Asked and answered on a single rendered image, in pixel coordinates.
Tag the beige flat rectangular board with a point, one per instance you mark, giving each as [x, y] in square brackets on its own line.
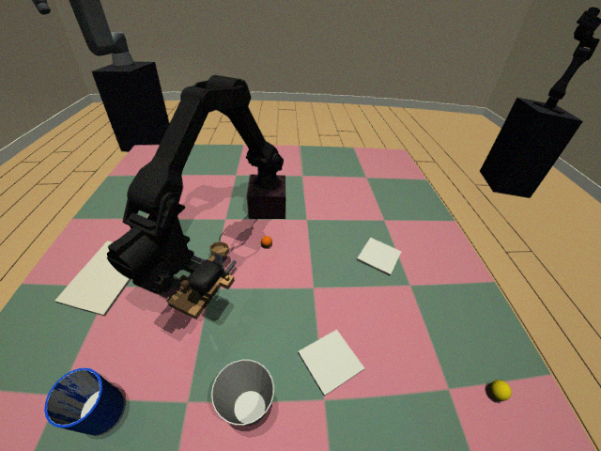
[96, 287]

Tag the blue mug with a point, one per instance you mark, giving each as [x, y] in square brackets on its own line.
[84, 401]

